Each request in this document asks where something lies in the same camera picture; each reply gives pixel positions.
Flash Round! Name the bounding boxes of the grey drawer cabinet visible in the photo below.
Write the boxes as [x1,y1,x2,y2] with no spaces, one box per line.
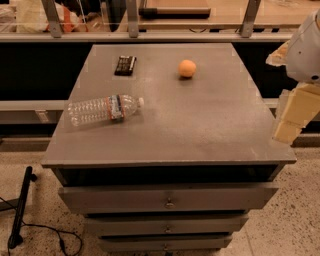
[40,42,298,254]

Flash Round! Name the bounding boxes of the black floor cable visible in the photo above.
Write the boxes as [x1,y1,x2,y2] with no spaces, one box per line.
[0,196,83,256]

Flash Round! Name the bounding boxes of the bottom grey drawer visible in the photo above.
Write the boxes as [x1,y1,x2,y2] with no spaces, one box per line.
[99,235,232,252]

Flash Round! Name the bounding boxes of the middle grey drawer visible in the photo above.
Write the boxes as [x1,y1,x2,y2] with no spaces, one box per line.
[85,213,248,236]

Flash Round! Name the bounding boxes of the black chocolate bar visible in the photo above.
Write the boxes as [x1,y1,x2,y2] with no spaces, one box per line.
[114,56,137,76]

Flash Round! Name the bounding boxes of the grey drawer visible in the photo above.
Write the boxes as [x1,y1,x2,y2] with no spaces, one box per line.
[59,182,278,214]
[85,213,248,236]
[99,235,232,252]

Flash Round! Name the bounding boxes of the black stand leg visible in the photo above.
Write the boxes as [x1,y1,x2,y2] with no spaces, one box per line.
[7,166,37,249]

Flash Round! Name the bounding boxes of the right metal post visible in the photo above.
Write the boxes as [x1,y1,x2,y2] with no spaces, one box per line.
[239,0,261,38]

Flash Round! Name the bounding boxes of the metal post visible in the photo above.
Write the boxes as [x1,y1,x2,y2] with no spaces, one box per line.
[239,0,261,38]
[41,0,63,38]
[126,0,139,38]

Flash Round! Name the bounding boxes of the middle metal post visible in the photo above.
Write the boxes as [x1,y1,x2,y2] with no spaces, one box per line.
[126,0,139,38]

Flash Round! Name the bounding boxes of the left metal post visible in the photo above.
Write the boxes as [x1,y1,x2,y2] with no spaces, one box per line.
[41,0,63,38]

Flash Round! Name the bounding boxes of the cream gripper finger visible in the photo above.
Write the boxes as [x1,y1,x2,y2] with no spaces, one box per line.
[266,42,289,66]
[272,83,320,145]

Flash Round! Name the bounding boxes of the orange fruit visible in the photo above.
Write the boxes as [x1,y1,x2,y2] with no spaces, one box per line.
[178,60,196,78]

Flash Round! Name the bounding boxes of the clear plastic water bottle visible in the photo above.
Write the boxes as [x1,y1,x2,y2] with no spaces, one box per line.
[67,94,144,126]

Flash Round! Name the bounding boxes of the top grey drawer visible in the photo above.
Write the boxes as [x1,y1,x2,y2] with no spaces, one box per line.
[59,182,278,214]

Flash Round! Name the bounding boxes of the grey metal rail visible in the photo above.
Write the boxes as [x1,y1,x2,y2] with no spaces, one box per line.
[0,32,292,43]

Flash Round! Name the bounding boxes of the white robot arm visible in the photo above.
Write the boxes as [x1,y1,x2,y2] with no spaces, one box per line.
[266,10,320,145]

